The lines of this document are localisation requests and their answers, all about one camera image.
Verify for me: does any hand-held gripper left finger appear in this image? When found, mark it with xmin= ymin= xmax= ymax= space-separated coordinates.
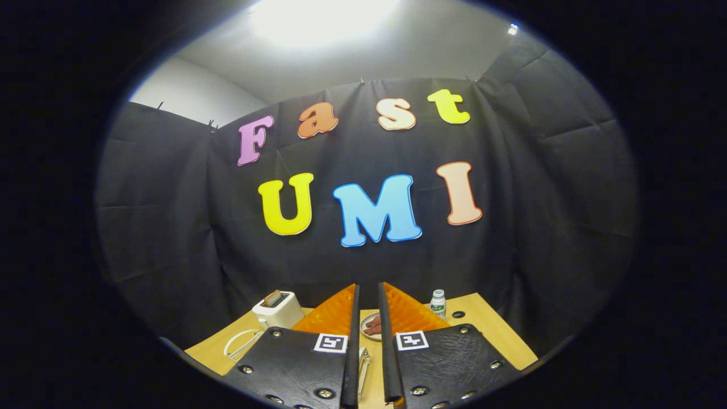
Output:
xmin=222 ymin=283 xmax=362 ymax=409

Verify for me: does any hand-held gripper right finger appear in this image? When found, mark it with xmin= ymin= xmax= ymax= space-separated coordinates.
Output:
xmin=378 ymin=281 xmax=520 ymax=409

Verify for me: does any white wire dish rack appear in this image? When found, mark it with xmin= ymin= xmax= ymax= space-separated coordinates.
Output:
xmin=223 ymin=328 xmax=371 ymax=382

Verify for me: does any beige plate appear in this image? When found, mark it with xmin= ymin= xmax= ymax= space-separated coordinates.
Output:
xmin=360 ymin=311 xmax=385 ymax=341

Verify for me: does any white toaster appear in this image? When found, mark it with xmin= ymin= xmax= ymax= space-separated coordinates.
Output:
xmin=252 ymin=290 xmax=304 ymax=330

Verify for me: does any black backdrop cloth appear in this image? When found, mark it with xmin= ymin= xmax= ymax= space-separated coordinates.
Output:
xmin=94 ymin=34 xmax=640 ymax=364

